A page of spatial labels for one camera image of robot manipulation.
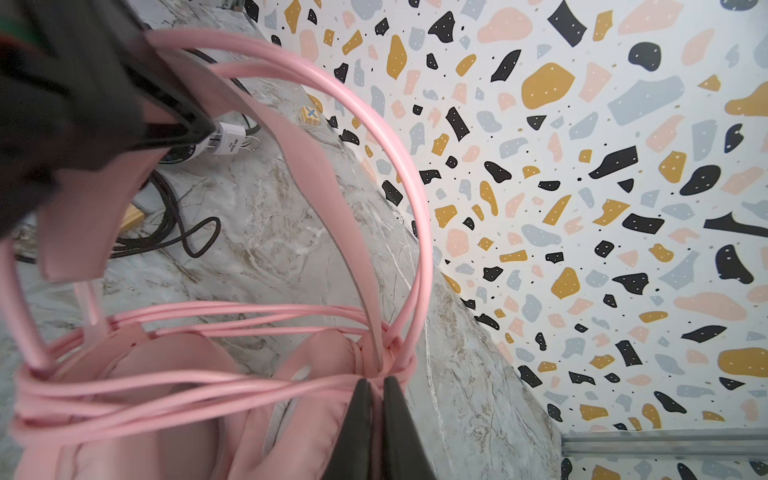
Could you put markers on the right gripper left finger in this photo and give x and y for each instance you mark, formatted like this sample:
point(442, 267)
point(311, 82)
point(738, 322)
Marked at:
point(350, 459)

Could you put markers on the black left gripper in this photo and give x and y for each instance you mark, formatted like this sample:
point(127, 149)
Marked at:
point(78, 88)

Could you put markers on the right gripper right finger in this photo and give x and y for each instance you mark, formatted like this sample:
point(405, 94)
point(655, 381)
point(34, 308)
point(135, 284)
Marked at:
point(403, 456)

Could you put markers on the white black headphones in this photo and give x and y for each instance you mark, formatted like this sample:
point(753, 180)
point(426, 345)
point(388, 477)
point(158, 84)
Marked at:
point(228, 139)

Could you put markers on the small wooden block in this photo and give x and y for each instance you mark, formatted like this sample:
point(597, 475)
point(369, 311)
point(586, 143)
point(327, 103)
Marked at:
point(132, 219)

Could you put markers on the wooden tile blue cross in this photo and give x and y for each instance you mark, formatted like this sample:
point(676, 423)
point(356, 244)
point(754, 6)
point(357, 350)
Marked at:
point(311, 116)

